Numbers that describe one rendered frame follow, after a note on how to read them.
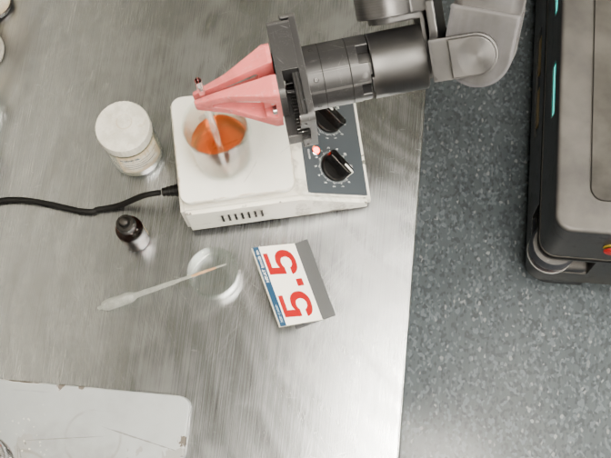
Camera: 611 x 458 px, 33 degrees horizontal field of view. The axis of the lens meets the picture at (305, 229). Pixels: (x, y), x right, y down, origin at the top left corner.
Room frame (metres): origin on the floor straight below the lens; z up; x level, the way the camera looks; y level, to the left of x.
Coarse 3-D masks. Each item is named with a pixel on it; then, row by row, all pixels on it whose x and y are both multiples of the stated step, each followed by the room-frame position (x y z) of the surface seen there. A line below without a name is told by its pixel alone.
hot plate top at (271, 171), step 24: (192, 96) 0.48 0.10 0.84; (264, 144) 0.41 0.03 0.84; (288, 144) 0.40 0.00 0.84; (192, 168) 0.40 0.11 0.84; (264, 168) 0.38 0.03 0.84; (288, 168) 0.38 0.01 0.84; (192, 192) 0.37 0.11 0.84; (216, 192) 0.37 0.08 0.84; (240, 192) 0.36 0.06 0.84; (264, 192) 0.36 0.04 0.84
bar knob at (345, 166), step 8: (336, 152) 0.40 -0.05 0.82; (328, 160) 0.39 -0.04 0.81; (336, 160) 0.39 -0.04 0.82; (344, 160) 0.39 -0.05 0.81; (328, 168) 0.38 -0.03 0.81; (336, 168) 0.38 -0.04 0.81; (344, 168) 0.38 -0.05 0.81; (352, 168) 0.38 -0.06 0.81; (328, 176) 0.37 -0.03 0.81; (336, 176) 0.37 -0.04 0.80; (344, 176) 0.37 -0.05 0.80
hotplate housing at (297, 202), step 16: (304, 176) 0.37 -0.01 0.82; (176, 192) 0.39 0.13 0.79; (288, 192) 0.36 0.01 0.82; (304, 192) 0.36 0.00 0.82; (368, 192) 0.36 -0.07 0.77; (192, 208) 0.36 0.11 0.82; (208, 208) 0.36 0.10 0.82; (224, 208) 0.35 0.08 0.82; (240, 208) 0.35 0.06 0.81; (256, 208) 0.35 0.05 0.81; (272, 208) 0.35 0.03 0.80; (288, 208) 0.35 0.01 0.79; (304, 208) 0.35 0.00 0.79; (320, 208) 0.35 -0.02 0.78; (336, 208) 0.35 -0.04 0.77; (352, 208) 0.35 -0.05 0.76; (192, 224) 0.35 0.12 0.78; (208, 224) 0.35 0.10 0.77; (224, 224) 0.35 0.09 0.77
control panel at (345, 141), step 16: (352, 112) 0.45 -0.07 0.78; (352, 128) 0.43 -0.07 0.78; (320, 144) 0.41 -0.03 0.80; (336, 144) 0.41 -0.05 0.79; (352, 144) 0.41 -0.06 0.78; (304, 160) 0.39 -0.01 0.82; (320, 160) 0.39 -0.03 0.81; (352, 160) 0.40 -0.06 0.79; (320, 176) 0.38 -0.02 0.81; (352, 176) 0.38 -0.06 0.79; (320, 192) 0.36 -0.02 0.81; (336, 192) 0.36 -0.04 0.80; (352, 192) 0.36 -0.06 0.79
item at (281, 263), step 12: (264, 252) 0.31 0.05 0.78; (276, 252) 0.31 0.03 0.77; (288, 252) 0.31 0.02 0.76; (276, 264) 0.30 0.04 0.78; (288, 264) 0.30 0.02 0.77; (276, 276) 0.28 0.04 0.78; (288, 276) 0.28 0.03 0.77; (300, 276) 0.28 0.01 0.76; (276, 288) 0.27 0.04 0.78; (288, 288) 0.27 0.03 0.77; (300, 288) 0.27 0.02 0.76; (288, 300) 0.26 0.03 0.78; (300, 300) 0.26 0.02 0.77; (288, 312) 0.24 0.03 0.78; (300, 312) 0.24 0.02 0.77; (312, 312) 0.24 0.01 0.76
